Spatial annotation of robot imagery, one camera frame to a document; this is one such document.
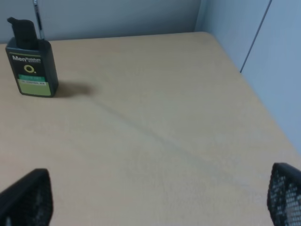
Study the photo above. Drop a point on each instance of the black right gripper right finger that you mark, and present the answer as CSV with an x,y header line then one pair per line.
x,y
284,195

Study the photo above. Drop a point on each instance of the dark green pump bottle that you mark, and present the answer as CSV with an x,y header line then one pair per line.
x,y
31,60

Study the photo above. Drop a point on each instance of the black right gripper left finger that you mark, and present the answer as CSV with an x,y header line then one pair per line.
x,y
29,201

